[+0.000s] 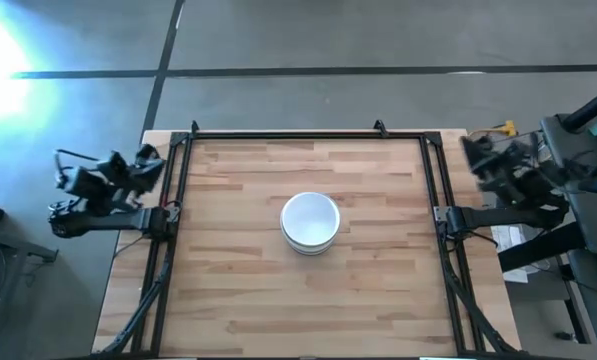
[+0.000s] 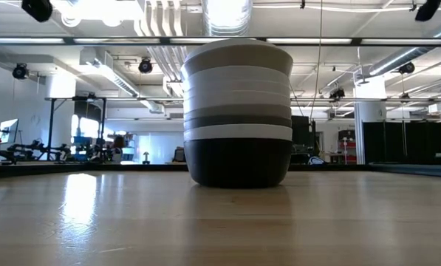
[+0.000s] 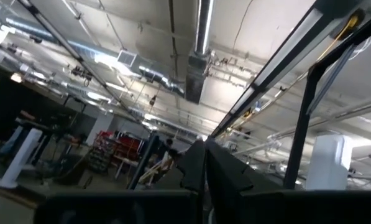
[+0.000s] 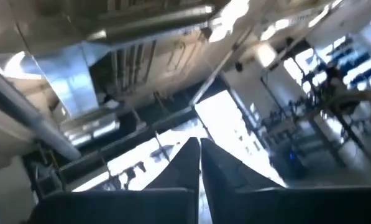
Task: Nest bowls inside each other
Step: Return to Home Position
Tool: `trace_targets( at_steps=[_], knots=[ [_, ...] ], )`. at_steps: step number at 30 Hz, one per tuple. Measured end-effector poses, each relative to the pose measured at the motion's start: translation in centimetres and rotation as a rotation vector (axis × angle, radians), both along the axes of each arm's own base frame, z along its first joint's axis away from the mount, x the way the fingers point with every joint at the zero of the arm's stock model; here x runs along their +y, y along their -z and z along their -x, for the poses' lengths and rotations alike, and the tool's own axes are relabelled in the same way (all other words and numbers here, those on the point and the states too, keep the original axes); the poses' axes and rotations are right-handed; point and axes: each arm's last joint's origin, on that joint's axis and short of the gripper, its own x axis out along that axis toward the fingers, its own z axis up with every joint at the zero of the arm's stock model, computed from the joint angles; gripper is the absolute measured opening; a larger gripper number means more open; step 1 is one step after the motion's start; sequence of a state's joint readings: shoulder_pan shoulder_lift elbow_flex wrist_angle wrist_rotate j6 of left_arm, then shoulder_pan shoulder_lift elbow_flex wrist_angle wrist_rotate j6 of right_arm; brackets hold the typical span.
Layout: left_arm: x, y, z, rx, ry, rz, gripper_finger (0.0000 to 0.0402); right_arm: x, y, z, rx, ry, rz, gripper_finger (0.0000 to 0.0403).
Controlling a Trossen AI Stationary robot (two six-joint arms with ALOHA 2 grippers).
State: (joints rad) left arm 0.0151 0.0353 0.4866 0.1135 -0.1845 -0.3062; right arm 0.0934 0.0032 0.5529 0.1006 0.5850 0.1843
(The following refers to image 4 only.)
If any silver ventilation duct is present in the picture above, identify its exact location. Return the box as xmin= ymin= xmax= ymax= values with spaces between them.
xmin=60 ymin=110 xmax=121 ymax=147

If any black aluminium frame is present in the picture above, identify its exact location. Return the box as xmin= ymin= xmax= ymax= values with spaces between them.
xmin=57 ymin=105 xmax=195 ymax=185

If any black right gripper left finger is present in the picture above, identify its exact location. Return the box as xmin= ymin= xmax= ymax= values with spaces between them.
xmin=26 ymin=136 xmax=201 ymax=224

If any large ceiling duct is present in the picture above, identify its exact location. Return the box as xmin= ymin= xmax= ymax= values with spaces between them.
xmin=87 ymin=3 xmax=216 ymax=43

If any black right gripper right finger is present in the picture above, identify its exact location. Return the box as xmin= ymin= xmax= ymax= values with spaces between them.
xmin=200 ymin=138 xmax=371 ymax=224

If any white ceiling pipe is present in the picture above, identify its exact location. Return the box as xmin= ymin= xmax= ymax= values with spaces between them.
xmin=0 ymin=63 xmax=82 ymax=161

